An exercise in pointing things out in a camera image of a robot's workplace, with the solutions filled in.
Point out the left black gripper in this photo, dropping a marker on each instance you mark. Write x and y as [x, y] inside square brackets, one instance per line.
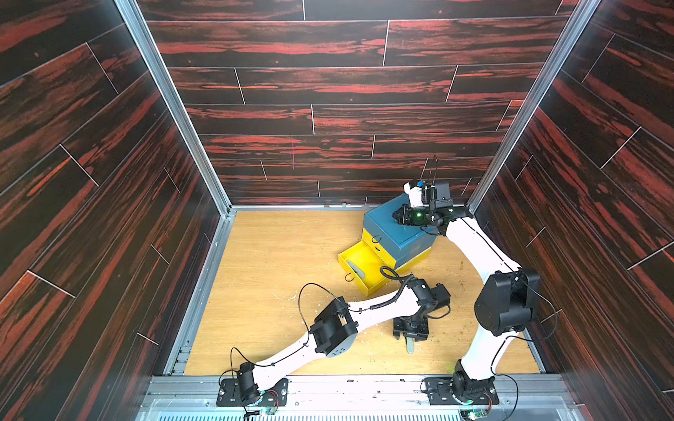
[422, 335]

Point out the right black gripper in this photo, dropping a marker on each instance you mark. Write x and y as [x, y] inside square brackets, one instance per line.
[403, 214]

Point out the teal yellow drawer cabinet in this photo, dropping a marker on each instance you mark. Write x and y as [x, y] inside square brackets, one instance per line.
[408, 245]

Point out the yellow bottom drawer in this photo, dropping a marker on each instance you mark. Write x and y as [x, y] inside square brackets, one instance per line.
[370, 260]

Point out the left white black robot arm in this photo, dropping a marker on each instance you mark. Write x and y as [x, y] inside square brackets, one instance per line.
[335, 330]

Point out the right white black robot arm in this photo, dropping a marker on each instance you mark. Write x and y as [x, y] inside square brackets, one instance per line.
[504, 307]

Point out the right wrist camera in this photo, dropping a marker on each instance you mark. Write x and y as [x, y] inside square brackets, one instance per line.
[435, 195]

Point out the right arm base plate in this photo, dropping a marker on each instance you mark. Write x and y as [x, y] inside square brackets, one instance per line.
[460, 390]

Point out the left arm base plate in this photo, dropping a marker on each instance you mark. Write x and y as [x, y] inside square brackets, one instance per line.
[231, 394]

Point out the aluminium front rail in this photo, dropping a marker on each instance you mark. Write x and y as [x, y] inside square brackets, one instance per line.
[360, 397]

